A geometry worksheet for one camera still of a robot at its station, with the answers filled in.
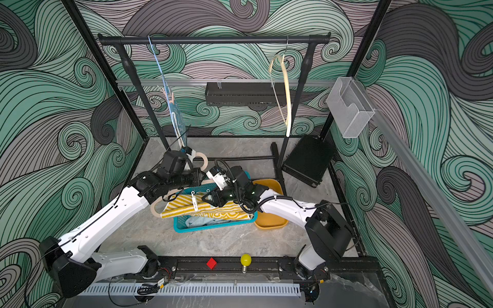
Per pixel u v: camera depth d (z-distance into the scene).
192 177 0.65
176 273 0.73
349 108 0.78
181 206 0.77
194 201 0.73
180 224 0.78
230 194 0.67
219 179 0.70
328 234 0.43
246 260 0.73
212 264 0.73
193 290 0.70
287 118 0.53
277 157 1.06
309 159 1.09
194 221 0.83
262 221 0.85
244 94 0.95
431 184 0.53
